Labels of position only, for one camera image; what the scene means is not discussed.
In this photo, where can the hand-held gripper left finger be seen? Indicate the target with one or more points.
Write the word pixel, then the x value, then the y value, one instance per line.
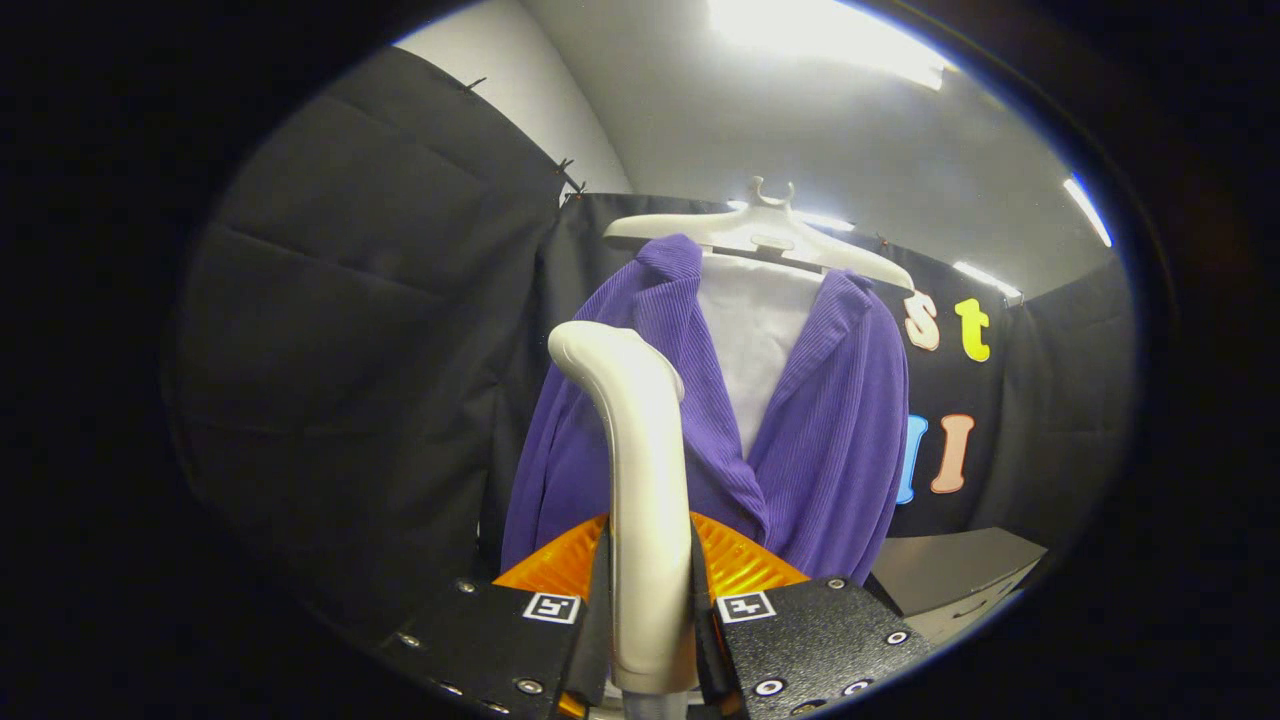
pixel 500 640

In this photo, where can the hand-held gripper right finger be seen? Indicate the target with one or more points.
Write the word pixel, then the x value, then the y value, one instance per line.
pixel 800 640

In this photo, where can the white garment steamer head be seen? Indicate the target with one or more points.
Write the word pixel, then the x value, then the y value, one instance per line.
pixel 650 500

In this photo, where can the white plastic clothes hanger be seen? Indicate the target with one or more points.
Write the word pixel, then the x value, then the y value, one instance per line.
pixel 760 232

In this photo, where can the grey cabinet with dark top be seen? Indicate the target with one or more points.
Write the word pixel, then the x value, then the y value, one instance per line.
pixel 950 565

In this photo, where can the white padded ironing board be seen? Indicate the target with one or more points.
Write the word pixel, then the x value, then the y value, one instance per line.
pixel 755 330

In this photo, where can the double ceiling light strip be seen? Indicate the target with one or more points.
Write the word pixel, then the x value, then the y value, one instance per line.
pixel 1088 210

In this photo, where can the large ceiling light panel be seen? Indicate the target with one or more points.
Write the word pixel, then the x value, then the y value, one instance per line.
pixel 820 35

